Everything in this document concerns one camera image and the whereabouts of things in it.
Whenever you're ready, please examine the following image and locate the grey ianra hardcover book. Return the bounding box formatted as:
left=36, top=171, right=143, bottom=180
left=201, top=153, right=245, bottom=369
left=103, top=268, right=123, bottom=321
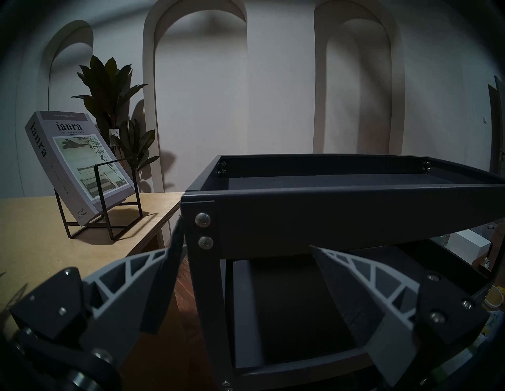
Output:
left=25, top=111, right=135, bottom=226

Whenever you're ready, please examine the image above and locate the black wire book stand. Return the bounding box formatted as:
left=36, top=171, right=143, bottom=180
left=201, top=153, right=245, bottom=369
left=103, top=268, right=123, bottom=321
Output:
left=54, top=158, right=143, bottom=240

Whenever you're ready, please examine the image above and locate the dark green potted plant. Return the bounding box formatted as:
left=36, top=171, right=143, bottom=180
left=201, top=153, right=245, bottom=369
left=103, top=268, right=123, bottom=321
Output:
left=72, top=55, right=160, bottom=182

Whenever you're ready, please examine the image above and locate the dark metal utility cart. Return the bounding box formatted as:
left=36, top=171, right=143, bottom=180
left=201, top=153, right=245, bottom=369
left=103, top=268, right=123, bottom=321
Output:
left=180, top=154, right=505, bottom=391

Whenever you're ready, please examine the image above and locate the pale yellow cup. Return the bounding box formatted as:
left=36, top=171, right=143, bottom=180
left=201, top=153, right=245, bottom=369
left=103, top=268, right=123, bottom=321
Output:
left=484, top=286, right=504, bottom=310

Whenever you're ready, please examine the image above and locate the dark door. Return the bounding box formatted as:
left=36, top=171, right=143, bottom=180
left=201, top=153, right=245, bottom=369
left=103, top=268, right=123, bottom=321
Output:
left=488, top=76, right=505, bottom=176

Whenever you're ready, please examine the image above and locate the white rectangular box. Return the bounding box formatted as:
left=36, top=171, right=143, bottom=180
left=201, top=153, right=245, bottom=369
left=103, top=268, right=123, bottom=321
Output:
left=446, top=230, right=492, bottom=265

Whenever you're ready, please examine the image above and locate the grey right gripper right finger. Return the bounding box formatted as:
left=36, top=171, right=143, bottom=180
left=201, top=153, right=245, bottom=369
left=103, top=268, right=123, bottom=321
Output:
left=311, top=246, right=490, bottom=387

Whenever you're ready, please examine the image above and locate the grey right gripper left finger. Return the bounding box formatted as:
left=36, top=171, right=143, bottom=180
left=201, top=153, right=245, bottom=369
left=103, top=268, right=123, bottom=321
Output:
left=10, top=216, right=187, bottom=370

